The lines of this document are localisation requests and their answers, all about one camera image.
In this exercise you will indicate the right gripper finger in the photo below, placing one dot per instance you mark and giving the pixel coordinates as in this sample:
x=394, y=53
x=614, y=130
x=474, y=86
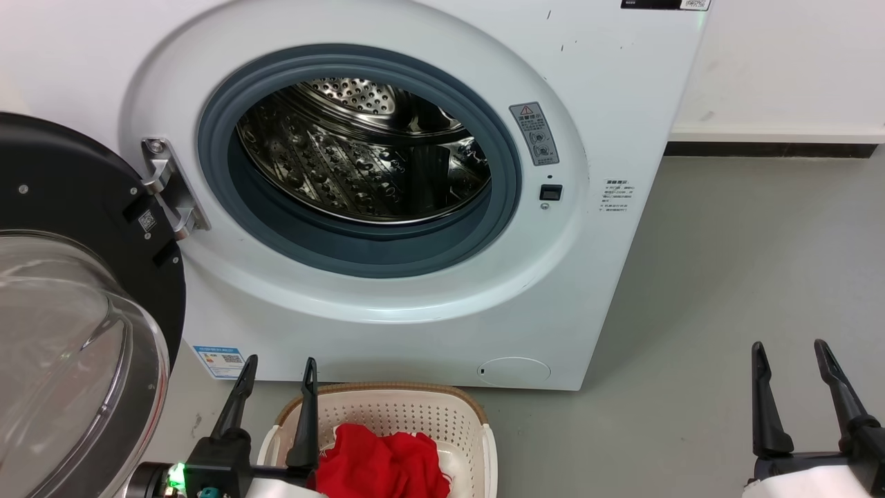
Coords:
x=840, y=398
x=766, y=422

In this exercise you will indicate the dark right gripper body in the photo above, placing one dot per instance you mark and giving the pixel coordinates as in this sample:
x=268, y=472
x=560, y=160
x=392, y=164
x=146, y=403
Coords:
x=864, y=443

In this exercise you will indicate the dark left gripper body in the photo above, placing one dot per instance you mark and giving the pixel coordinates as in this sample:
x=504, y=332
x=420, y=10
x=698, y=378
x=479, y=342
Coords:
x=218, y=463

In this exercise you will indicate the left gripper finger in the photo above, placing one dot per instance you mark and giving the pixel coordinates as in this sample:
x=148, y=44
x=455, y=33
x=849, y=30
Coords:
x=235, y=411
x=308, y=436

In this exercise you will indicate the red cloth garment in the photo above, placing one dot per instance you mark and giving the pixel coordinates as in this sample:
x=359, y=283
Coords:
x=373, y=463

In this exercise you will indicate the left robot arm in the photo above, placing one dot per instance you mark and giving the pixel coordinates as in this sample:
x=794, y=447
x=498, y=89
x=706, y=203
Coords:
x=148, y=481

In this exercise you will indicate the cream perforated laundry basket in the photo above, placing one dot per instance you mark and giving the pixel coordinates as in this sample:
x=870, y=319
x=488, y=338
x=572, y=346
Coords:
x=415, y=411

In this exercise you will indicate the stainless steel washing machine drum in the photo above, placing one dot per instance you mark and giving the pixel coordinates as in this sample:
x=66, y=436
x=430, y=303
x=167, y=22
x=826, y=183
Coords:
x=332, y=166

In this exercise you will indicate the black glass washer door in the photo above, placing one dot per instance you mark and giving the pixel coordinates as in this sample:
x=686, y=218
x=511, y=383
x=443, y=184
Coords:
x=69, y=180

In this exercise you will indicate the blue energy label sticker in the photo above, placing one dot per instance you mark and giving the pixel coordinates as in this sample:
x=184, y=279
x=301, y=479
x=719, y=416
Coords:
x=219, y=362

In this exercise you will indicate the white front-load washing machine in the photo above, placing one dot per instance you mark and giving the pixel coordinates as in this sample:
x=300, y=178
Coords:
x=429, y=339

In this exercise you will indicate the grey rubber door gasket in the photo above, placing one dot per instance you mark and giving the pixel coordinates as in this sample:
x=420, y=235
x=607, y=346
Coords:
x=359, y=256

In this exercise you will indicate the white QR code sticker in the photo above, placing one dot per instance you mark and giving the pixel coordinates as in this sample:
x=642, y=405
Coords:
x=148, y=221

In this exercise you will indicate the round white filter cover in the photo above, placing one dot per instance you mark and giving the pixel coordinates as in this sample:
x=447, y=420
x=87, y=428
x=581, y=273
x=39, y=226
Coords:
x=514, y=371

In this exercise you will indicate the silver metal door hinge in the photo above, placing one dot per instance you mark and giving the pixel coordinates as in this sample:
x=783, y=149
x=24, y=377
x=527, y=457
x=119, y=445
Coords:
x=176, y=200

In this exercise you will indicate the small text instruction sticker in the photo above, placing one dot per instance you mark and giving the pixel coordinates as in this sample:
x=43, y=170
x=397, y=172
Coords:
x=615, y=196

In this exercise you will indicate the black door latch socket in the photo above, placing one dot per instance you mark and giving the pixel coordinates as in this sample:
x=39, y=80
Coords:
x=550, y=192

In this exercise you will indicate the grey warning sticker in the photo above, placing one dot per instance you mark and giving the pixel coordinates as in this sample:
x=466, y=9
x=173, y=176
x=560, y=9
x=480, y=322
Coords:
x=534, y=133

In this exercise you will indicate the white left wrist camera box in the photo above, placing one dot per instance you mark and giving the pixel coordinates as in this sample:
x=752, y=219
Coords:
x=276, y=490

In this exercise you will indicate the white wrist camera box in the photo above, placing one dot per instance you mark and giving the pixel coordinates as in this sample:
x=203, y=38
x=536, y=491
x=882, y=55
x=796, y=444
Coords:
x=809, y=484
x=276, y=490

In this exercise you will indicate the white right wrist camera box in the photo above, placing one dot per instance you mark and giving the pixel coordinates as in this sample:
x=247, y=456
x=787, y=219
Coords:
x=809, y=484

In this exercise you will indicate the black wall baseboard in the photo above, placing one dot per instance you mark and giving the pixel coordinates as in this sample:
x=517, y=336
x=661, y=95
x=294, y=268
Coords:
x=767, y=150

